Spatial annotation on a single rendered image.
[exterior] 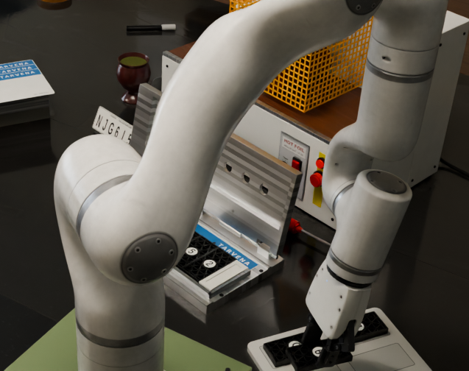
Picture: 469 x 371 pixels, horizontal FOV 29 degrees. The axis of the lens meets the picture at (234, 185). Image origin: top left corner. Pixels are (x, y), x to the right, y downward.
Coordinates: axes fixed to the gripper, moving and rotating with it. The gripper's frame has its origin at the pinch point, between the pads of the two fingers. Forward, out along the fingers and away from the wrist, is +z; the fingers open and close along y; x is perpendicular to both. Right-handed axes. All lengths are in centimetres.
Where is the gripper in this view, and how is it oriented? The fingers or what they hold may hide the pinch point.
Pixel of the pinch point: (320, 345)
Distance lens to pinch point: 151.8
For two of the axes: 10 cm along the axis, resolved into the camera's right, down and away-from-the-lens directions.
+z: -2.6, 8.3, 4.9
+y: 3.4, 5.5, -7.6
